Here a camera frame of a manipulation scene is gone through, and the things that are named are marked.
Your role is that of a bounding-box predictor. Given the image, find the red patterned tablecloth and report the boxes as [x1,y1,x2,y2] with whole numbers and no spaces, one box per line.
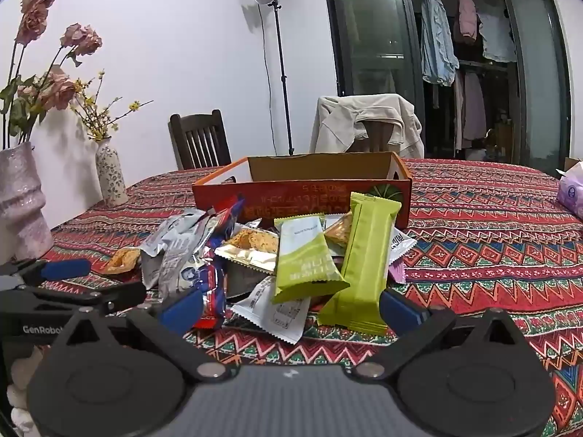
[43,158,583,437]

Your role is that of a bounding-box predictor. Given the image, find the pink dried flowers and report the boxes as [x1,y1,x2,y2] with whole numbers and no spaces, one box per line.
[0,0,103,149]

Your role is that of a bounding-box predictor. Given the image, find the wardrobe with hanging clothes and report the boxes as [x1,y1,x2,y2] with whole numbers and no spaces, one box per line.
[321,0,572,178]

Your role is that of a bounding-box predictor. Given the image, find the mauve hanging coat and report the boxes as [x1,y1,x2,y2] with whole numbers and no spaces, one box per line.
[455,70,487,149]

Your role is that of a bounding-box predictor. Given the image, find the floral ceramic vase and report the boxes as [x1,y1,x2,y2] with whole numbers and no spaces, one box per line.
[95,137,129,208]

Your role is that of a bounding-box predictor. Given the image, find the brown wooden chair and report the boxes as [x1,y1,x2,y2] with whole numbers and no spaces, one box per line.
[348,121,402,153]

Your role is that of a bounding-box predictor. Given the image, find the black power cable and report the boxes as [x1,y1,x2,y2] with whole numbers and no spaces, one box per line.
[261,7,278,155]

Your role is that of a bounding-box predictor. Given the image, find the grey printed snack packet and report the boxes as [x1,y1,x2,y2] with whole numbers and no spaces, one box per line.
[157,225,217,303]

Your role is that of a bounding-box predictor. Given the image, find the green white snack packet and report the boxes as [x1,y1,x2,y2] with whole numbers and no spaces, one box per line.
[272,217,351,305]

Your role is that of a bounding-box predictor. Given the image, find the small clear cookie packet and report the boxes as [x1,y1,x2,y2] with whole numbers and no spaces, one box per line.
[101,247,142,276]

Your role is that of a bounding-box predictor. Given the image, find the purple tissue pack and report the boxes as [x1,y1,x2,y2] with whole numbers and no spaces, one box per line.
[556,160,583,219]

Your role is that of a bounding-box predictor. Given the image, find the beige jacket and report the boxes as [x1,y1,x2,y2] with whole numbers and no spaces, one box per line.
[310,93,425,159]

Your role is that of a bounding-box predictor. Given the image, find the white bordered cookie packet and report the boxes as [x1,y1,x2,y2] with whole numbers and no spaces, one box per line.
[214,229,279,274]

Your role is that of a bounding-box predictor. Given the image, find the studio light on stand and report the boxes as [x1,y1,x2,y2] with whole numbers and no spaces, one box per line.
[252,0,297,156]

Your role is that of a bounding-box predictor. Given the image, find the white hanging shirt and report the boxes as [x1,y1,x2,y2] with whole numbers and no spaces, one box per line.
[478,9,517,63]

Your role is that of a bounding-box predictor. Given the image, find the light blue hanging shirt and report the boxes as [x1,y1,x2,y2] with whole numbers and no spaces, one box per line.
[420,0,460,86]

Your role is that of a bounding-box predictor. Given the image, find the yellow flower branches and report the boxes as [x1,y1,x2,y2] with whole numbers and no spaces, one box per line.
[70,69,154,142]

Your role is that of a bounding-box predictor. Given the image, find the dark grey snack packet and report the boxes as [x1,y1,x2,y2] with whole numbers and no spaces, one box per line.
[225,261,276,301]

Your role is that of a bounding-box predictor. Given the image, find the large white textured vase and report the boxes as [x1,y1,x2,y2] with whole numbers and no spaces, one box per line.
[0,141,54,262]

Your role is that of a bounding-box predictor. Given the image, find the white packet black print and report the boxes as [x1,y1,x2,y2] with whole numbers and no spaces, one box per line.
[231,275,313,344]

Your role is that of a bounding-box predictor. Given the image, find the person's left hand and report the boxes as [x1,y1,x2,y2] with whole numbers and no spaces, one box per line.
[7,348,44,435]

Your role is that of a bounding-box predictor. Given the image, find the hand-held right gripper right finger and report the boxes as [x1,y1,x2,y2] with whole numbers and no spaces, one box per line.
[354,288,524,381]

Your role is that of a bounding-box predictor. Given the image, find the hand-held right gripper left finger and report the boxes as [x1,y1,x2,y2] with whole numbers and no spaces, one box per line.
[54,288,232,383]

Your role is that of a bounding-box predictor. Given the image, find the pink hanging garment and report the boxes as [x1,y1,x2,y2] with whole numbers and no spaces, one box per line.
[457,0,479,45]

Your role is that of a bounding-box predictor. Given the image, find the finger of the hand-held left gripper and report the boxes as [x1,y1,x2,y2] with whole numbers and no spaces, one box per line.
[0,259,92,290]
[0,282,147,317]

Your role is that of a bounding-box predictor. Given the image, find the silver snack packet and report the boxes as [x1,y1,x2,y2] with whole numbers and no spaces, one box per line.
[139,208,206,260]

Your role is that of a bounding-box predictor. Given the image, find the purple snack packet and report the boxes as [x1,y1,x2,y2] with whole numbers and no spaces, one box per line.
[387,259,407,285]

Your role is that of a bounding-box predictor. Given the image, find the orange cardboard box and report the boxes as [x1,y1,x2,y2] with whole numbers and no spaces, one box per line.
[191,151,414,231]

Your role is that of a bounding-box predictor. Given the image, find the dark wooden chair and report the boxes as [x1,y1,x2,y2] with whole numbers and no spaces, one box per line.
[168,109,233,170]

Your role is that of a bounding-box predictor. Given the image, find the red blue snack packet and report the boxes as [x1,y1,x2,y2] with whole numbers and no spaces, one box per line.
[191,195,247,331]

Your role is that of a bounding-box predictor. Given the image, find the long green snack packet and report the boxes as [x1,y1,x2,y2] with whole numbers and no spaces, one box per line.
[317,192,403,336]

